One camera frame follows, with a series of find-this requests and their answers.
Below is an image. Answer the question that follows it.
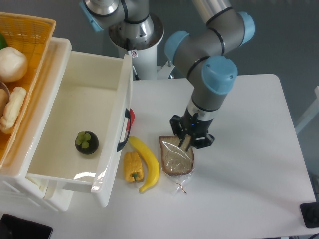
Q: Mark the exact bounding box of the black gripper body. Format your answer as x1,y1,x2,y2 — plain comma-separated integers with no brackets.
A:
169,110,215,149

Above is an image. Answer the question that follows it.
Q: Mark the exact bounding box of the yellow banana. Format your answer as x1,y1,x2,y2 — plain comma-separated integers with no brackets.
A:
129,136,160,193

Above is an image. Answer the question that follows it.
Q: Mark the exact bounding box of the long white bread roll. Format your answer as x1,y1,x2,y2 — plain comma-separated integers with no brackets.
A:
0,87,27,134

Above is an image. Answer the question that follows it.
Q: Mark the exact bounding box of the black device at right edge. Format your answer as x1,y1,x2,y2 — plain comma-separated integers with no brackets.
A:
300,202,319,228

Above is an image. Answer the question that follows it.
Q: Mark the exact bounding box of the dark purple mangosteen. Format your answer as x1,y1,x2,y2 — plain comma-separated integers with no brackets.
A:
75,131,99,155

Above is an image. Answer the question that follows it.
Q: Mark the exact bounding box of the yellow bell pepper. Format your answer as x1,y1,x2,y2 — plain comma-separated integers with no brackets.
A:
124,152,144,182

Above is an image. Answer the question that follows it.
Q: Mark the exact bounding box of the orange wicker basket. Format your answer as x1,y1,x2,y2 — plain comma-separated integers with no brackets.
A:
0,12,56,165

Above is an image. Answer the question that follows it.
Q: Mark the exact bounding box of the white frame at right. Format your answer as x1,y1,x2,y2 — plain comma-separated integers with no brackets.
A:
295,86,319,134

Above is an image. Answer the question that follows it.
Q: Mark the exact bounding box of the wrapped bread slice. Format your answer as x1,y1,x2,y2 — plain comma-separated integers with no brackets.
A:
159,136,195,194

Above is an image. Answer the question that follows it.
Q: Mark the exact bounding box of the brown bread in basket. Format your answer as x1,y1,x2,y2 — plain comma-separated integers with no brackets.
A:
0,89,9,117

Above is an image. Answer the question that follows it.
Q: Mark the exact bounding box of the round white bun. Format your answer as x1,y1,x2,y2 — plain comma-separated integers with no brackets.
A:
0,47,28,83

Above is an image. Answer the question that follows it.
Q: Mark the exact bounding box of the black tablet device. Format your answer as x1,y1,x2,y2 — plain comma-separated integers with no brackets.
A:
0,214,53,239

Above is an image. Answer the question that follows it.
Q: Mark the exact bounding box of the white drawer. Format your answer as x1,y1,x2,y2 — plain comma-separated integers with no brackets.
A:
28,52,133,207

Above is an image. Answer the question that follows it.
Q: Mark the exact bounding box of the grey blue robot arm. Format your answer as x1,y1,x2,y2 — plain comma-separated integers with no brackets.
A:
80,0,255,149

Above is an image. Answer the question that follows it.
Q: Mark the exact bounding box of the green vegetable in basket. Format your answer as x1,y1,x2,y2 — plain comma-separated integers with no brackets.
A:
0,33,8,50

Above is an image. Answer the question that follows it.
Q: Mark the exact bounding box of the white drawer cabinet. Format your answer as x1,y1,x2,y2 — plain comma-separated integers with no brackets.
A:
0,37,73,211

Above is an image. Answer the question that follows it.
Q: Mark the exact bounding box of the red bell pepper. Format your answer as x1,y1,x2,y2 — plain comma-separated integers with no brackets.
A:
126,109,135,131

